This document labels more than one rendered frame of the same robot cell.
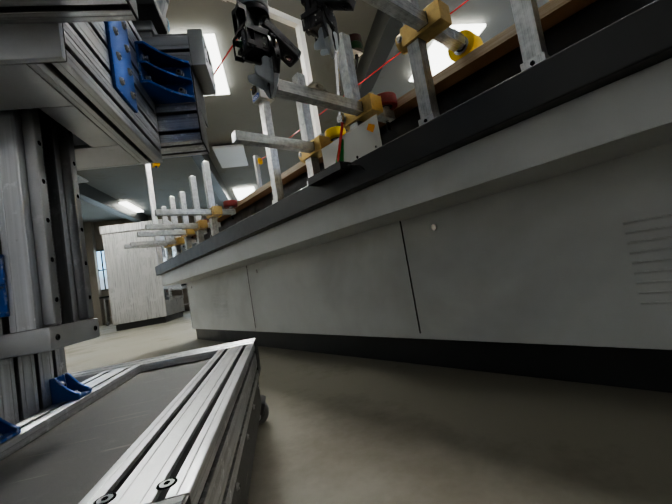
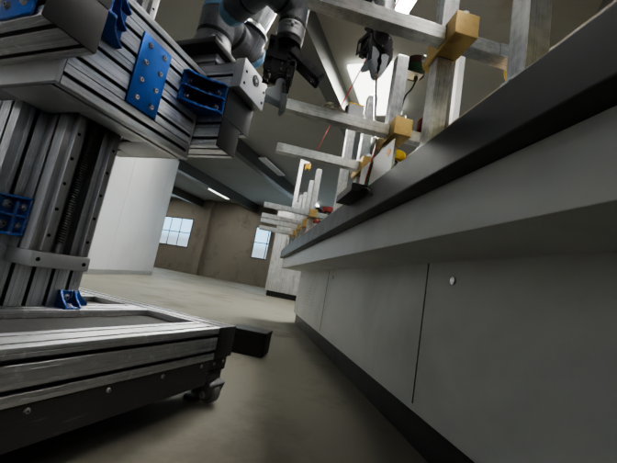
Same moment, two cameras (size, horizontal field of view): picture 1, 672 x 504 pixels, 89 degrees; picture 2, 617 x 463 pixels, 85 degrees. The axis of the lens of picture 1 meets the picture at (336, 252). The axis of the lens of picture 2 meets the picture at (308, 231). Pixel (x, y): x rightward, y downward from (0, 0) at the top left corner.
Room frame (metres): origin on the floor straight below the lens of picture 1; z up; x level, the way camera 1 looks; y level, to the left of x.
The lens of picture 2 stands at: (0.17, -0.45, 0.39)
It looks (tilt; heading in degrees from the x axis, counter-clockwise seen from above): 9 degrees up; 32
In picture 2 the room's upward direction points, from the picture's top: 10 degrees clockwise
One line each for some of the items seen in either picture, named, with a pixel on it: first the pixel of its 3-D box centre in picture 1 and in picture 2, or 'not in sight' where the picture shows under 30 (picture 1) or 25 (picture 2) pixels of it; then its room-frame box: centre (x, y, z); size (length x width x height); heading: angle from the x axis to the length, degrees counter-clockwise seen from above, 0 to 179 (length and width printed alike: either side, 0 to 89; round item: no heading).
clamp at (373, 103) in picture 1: (361, 113); (394, 136); (1.03, -0.15, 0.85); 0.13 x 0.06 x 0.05; 40
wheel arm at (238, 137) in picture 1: (294, 145); (338, 163); (1.14, 0.08, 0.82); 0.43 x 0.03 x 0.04; 130
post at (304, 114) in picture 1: (307, 136); (363, 155); (1.23, 0.03, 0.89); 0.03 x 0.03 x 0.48; 40
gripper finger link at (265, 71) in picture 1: (265, 74); (275, 95); (0.78, 0.09, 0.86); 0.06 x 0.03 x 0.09; 130
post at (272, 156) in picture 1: (271, 153); (344, 168); (1.43, 0.20, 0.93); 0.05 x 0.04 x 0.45; 40
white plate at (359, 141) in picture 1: (348, 148); (373, 171); (1.05, -0.09, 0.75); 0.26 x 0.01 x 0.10; 40
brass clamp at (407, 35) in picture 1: (421, 29); (448, 46); (0.83, -0.31, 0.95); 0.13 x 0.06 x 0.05; 40
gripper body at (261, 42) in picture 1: (254, 36); (281, 62); (0.79, 0.11, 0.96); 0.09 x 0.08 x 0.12; 130
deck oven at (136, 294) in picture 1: (152, 275); (304, 259); (7.35, 3.96, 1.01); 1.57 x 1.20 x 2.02; 12
